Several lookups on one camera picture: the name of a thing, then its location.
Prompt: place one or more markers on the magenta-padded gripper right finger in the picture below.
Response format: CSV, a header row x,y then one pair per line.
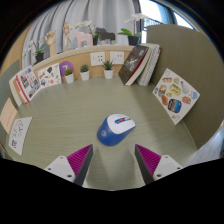
x,y
166,166

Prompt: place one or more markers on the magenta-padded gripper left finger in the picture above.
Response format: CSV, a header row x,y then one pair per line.
x,y
58,166

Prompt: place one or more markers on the blue and white computer mouse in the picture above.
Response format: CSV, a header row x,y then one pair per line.
x,y
115,130

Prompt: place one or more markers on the white mouse pad with drawing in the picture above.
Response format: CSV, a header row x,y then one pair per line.
x,y
20,135

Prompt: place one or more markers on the colourful sticker sheet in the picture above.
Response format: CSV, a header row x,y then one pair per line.
x,y
175,96

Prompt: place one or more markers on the beige booklet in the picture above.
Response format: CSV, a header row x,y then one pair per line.
x,y
7,115

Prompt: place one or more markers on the small plant in white pot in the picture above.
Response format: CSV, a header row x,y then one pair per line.
x,y
69,78
85,75
108,73

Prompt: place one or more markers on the white card with stickers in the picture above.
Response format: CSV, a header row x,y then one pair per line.
x,y
49,75

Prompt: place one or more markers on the round purple number sign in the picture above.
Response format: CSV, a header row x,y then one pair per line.
x,y
66,66

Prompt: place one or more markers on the green desk divider panel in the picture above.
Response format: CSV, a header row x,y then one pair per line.
x,y
6,76
193,66

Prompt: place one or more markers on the thick white book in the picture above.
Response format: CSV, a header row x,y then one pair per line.
x,y
151,63

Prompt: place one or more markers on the black hardcover book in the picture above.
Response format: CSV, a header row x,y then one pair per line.
x,y
132,65

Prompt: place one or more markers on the white orchid in black pot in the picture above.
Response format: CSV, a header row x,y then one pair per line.
x,y
39,57

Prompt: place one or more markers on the beige wooden desk shelf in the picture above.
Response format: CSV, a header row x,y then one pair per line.
x,y
76,55

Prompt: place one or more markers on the pink horse figurine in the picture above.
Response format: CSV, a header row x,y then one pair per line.
x,y
83,40

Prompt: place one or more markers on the large white orchid black pot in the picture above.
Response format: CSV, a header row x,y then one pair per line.
x,y
133,40

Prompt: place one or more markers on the wooden artist mannequin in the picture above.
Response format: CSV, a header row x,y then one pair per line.
x,y
67,33

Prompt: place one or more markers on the black horse figurine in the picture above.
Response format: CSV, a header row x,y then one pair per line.
x,y
106,35

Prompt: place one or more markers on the white orchid behind horses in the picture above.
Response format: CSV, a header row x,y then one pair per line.
x,y
85,24

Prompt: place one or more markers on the dark-framed window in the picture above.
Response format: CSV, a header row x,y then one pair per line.
x,y
156,10

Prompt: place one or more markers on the grey curtain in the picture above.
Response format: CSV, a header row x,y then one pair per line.
x,y
100,13

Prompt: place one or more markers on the white wall socket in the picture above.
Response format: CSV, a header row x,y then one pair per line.
x,y
97,59
117,57

